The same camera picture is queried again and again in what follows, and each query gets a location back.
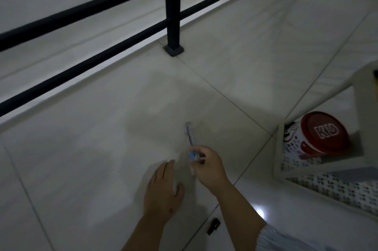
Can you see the person's left hand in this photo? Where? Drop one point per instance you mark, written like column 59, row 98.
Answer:
column 161, row 194

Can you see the person's right hand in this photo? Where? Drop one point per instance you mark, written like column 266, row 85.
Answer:
column 211, row 169

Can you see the person's right fingers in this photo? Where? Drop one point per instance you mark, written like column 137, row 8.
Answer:
column 203, row 154

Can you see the person's left thumb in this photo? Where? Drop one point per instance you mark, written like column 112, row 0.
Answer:
column 179, row 191

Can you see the grey pen with blue band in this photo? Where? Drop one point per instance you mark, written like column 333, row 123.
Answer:
column 190, row 137

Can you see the person's left forearm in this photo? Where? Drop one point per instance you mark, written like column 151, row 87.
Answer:
column 146, row 234

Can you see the person's right forearm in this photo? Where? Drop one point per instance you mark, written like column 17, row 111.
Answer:
column 236, row 215

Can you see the small black clip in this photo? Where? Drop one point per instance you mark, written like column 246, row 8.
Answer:
column 213, row 226

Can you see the white sleeve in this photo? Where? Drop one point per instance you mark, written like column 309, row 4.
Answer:
column 280, row 240

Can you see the white tin with red lid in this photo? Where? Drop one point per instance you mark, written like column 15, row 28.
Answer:
column 324, row 132

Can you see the white dotted shelf liner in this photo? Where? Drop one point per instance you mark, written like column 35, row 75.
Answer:
column 333, row 188

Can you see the black metal railing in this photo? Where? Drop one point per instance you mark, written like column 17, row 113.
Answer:
column 172, row 8

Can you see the white shelf unit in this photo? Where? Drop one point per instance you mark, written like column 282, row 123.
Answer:
column 364, row 106

